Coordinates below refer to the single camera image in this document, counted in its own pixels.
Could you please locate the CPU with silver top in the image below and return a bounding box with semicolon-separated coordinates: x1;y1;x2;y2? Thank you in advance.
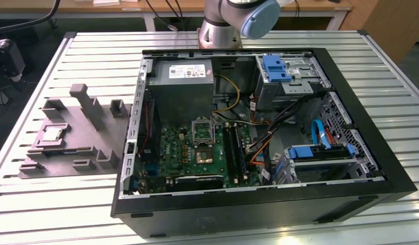
39;127;65;141

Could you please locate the CPU socket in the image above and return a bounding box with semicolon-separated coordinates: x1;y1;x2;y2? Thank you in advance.
194;149;216;164

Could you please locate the metal socket cover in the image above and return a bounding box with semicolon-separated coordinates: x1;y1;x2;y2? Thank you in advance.
192;117;216;146

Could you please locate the green motherboard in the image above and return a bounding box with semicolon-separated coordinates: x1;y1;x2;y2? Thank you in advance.
137;117;261;193

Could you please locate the grey power supply unit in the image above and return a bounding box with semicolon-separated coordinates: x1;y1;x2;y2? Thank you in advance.
146;60;217;128

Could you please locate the black RAM slot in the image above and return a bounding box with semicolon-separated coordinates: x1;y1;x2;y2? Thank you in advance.
222;124;237;182
226;124;241;182
229;124;245;182

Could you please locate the RAM stick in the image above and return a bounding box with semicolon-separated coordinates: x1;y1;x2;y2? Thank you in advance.
232;125;251;181
42;150;81;156

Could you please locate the graphics card with black shroud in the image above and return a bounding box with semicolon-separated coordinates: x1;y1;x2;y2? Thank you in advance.
166;174;226;191

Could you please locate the metal drive cage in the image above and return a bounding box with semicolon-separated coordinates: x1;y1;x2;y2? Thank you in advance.
256;55;333;110

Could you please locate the blue plastic drive latch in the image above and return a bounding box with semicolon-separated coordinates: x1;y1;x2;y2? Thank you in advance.
263;55;292;83

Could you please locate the hard disk in blue carrier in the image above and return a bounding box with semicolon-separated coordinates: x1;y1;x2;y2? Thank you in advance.
288;142;358;161

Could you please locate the black PC case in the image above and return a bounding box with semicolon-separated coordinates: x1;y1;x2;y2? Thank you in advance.
110;47;419;239

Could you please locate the grey parts rack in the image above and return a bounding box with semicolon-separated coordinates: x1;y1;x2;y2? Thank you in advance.
18;83;134;179

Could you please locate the white paper box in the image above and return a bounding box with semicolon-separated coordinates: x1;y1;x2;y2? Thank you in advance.
93;0;122;7

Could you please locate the wooden cabinet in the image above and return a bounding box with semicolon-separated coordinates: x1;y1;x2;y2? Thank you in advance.
340;0;419;63

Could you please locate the grey wire bundle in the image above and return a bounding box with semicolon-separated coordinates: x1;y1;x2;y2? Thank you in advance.
213;112;272;126

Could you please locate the yellow wire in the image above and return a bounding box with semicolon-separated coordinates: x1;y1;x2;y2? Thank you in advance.
212;73;241;112

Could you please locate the orange red wire bundle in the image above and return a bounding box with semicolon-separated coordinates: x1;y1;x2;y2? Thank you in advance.
249;112;272;126

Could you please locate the red black twisted wire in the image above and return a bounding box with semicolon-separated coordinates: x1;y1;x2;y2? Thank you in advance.
144;103;153;154

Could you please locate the black cable bundle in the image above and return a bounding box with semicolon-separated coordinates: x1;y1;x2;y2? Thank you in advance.
264;90;328;136

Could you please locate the light blue SATA wire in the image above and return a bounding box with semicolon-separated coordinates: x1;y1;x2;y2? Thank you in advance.
311;119;333;150

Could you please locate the black cable with plug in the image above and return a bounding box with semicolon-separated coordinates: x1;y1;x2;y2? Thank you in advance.
145;0;180;32

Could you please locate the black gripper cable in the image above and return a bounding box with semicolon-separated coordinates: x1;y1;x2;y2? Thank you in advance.
0;0;62;34

